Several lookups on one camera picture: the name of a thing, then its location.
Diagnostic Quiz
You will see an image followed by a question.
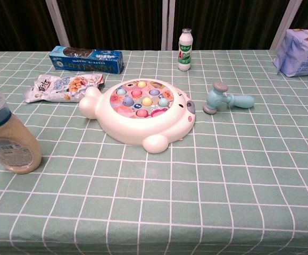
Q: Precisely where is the light blue toy hammer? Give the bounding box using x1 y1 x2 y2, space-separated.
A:
202 81 255 115

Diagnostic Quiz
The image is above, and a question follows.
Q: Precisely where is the white whack-a-mole toy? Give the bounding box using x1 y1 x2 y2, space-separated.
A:
78 78 197 155

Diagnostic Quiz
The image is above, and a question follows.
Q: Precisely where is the green checkered tablecloth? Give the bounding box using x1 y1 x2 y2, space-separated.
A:
0 49 308 255

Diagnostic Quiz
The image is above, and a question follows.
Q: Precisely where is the white AD milk bottle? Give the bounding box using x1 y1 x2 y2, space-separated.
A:
178 27 193 72

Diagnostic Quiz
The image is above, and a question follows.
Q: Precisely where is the blue cookie box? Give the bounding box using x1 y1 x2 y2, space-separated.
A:
49 45 125 75

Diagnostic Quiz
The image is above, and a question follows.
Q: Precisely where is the silver snack bag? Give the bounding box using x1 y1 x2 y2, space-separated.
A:
23 73 104 104

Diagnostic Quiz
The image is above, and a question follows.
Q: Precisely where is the beige jar with blue lid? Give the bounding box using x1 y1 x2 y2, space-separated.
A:
0 91 43 175

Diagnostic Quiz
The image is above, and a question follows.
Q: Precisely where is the lavender tissue pack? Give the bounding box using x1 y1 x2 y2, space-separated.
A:
273 28 308 78

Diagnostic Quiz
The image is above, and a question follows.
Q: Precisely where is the white metal frame post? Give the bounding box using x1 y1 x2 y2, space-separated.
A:
46 0 71 48
161 0 176 51
269 0 303 50

